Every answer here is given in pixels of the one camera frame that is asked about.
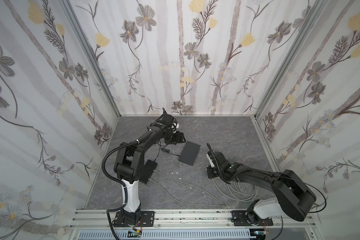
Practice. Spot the black power adapter with cable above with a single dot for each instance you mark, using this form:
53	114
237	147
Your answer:
168	151

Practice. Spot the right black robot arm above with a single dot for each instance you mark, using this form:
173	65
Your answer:
293	197

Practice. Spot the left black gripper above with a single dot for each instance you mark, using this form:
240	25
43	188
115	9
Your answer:
176	137

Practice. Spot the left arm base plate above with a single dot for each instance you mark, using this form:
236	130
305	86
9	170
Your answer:
145	219

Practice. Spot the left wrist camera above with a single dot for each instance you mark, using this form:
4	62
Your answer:
174	125

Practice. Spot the black ribbed network switch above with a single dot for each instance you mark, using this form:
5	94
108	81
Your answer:
148	170

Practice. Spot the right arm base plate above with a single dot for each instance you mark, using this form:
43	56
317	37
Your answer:
243	218

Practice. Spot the aluminium mounting rail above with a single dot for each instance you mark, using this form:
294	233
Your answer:
182	219

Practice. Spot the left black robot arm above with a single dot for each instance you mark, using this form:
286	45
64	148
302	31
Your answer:
126	165

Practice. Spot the white slotted cable duct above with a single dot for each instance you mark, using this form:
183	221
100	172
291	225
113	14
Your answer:
195	234

